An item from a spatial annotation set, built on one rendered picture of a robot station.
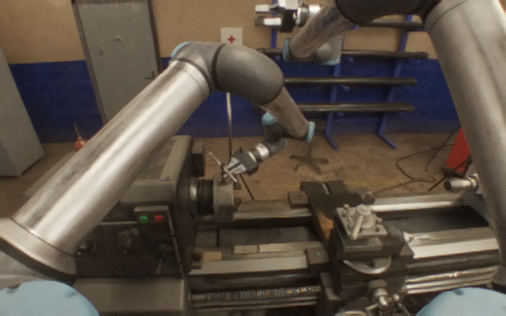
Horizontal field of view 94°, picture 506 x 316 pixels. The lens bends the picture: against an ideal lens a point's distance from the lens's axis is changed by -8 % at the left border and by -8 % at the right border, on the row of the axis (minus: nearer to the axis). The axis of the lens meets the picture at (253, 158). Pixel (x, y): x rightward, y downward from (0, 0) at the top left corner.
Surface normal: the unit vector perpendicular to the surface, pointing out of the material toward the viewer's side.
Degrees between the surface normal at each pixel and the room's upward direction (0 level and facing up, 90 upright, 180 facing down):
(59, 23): 90
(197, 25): 90
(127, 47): 90
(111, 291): 32
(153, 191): 45
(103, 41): 90
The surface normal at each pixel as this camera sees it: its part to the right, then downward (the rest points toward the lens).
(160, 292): 0.04, -0.47
